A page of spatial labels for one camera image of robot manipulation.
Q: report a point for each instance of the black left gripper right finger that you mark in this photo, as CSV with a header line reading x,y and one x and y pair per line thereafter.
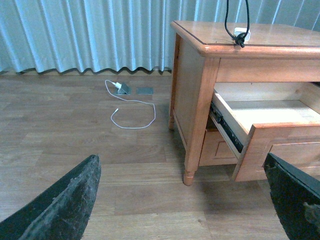
x,y
296,198

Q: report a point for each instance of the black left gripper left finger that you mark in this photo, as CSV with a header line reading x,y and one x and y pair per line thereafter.
x,y
62,211

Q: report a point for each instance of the wooden drawer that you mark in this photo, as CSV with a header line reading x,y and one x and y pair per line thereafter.
x,y
215,150
258,118

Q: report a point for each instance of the white charger with black cable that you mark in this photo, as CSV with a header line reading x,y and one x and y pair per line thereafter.
x,y
239,39

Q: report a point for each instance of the wooden nightstand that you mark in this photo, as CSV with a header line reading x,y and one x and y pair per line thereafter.
x,y
205,55

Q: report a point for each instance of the open metal floor socket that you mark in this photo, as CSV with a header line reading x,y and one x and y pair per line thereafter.
x,y
122,89

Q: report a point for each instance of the closed metal floor plate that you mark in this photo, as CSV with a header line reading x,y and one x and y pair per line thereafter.
x,y
144,91

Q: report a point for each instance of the light blue curtain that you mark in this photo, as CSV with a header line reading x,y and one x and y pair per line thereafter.
x,y
63,35

